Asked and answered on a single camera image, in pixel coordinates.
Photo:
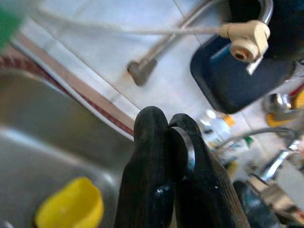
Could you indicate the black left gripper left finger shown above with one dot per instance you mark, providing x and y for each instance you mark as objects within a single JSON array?
[{"x": 147, "y": 166}]

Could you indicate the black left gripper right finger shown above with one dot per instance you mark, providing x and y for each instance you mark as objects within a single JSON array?
[{"x": 209, "y": 202}]

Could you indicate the black round disc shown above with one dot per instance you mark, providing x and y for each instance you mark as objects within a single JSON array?
[{"x": 178, "y": 154}]

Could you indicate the yellow plastic bowl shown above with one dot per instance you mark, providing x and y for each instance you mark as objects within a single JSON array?
[{"x": 71, "y": 204}]

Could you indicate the stainless steel sink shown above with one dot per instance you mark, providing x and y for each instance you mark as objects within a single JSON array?
[{"x": 47, "y": 142}]

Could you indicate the dark blue plastic tray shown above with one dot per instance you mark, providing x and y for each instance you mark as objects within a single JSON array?
[{"x": 237, "y": 90}]

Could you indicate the chrome tap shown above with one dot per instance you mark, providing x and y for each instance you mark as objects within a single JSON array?
[{"x": 278, "y": 103}]

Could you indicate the chrome faucet spout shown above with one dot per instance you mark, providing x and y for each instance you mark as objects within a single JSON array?
[{"x": 267, "y": 12}]

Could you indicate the green soap bottle blue cap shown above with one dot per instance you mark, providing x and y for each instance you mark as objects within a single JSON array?
[{"x": 7, "y": 23}]

